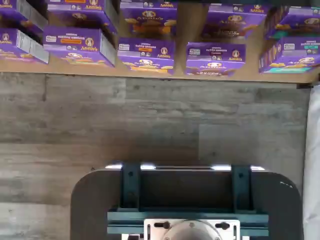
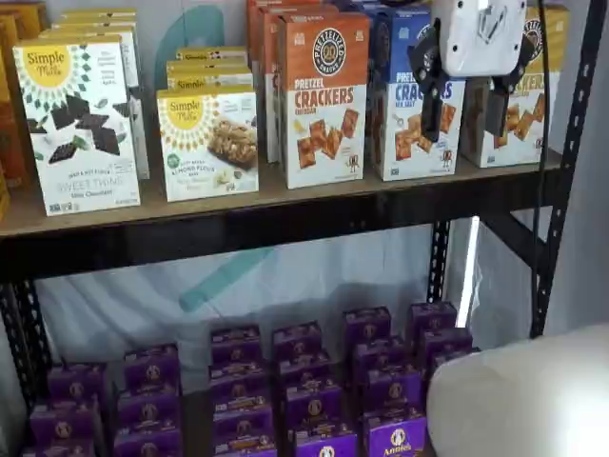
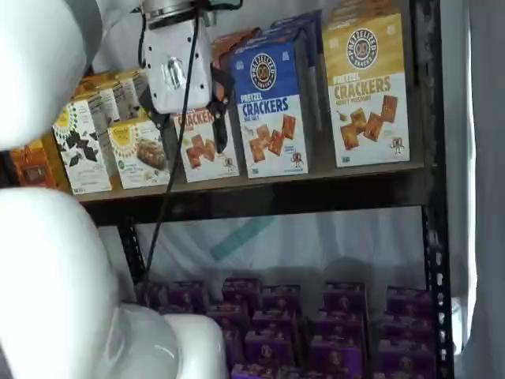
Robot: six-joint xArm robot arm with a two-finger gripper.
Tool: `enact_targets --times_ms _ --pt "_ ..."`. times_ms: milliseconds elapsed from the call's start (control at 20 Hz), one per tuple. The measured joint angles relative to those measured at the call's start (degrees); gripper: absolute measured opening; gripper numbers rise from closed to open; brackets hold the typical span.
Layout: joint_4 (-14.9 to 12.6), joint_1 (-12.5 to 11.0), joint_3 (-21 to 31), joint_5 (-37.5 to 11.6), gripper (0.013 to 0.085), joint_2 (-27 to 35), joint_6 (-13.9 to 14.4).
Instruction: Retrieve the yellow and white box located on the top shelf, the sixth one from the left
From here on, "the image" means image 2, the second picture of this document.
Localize orange snack box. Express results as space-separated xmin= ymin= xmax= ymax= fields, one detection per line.
xmin=0 ymin=0 xmax=49 ymax=191

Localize orange white pretzel crackers box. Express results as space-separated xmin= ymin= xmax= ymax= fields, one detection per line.
xmin=263 ymin=5 xmax=342 ymax=166
xmin=278 ymin=10 xmax=371 ymax=190
xmin=246 ymin=0 xmax=334 ymax=144

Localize yellow white pretzel crackers box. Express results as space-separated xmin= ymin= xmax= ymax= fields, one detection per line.
xmin=460 ymin=4 xmax=571 ymax=169

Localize white sweet thins chocolate box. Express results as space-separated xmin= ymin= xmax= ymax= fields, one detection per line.
xmin=50 ymin=17 xmax=142 ymax=89
xmin=37 ymin=26 xmax=151 ymax=180
xmin=12 ymin=33 xmax=143 ymax=218
xmin=60 ymin=7 xmax=139 ymax=23

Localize white backdrop sheet teal logo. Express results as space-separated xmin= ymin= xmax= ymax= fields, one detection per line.
xmin=32 ymin=0 xmax=481 ymax=382

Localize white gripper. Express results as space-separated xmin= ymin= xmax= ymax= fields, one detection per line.
xmin=407 ymin=0 xmax=537 ymax=143

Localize black metal shelf frame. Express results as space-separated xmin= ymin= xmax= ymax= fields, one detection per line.
xmin=0 ymin=0 xmax=609 ymax=457

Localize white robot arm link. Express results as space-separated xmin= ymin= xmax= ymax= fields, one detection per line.
xmin=425 ymin=323 xmax=609 ymax=457

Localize white LED light strip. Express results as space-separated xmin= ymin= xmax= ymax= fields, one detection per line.
xmin=455 ymin=216 xmax=481 ymax=329

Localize wooden shelf board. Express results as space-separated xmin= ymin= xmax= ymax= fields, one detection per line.
xmin=0 ymin=147 xmax=563 ymax=239
xmin=18 ymin=304 xmax=480 ymax=457

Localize purple Annie's box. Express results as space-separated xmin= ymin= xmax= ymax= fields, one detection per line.
xmin=363 ymin=368 xmax=424 ymax=415
xmin=21 ymin=440 xmax=96 ymax=457
xmin=116 ymin=387 xmax=185 ymax=429
xmin=113 ymin=426 xmax=185 ymax=457
xmin=208 ymin=361 xmax=268 ymax=402
xmin=29 ymin=403 xmax=100 ymax=444
xmin=47 ymin=363 xmax=108 ymax=406
xmin=285 ymin=380 xmax=344 ymax=428
xmin=212 ymin=399 xmax=275 ymax=443
xmin=271 ymin=322 xmax=324 ymax=361
xmin=278 ymin=354 xmax=332 ymax=387
xmin=293 ymin=422 xmax=359 ymax=457
xmin=213 ymin=437 xmax=278 ymax=457
xmin=210 ymin=325 xmax=262 ymax=366
xmin=352 ymin=336 xmax=406 ymax=377
xmin=408 ymin=301 xmax=459 ymax=340
xmin=342 ymin=307 xmax=392 ymax=347
xmin=123 ymin=344 xmax=182 ymax=391
xmin=420 ymin=327 xmax=475 ymax=364
xmin=363 ymin=410 xmax=428 ymax=457

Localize blue white pretzel crackers box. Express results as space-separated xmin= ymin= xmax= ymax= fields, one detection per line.
xmin=351 ymin=0 xmax=434 ymax=166
xmin=373 ymin=8 xmax=466 ymax=182

